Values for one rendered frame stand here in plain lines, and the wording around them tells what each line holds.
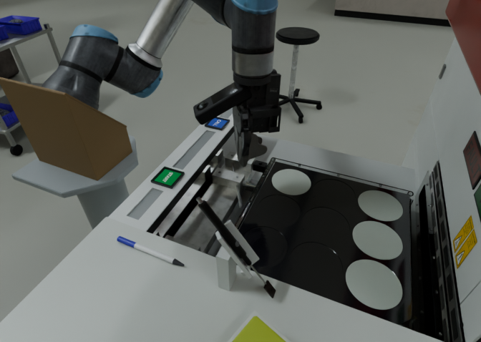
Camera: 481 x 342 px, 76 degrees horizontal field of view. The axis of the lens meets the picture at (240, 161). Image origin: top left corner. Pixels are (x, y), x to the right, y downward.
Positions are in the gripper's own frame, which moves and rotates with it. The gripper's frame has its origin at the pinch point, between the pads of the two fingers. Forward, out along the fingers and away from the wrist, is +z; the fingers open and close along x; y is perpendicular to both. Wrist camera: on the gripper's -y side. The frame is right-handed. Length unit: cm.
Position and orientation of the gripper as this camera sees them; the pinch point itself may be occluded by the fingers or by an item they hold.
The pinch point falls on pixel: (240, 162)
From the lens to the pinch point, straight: 68.4
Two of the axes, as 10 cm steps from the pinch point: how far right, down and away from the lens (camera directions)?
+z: -0.1, 8.2, 5.8
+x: -2.5, -5.6, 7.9
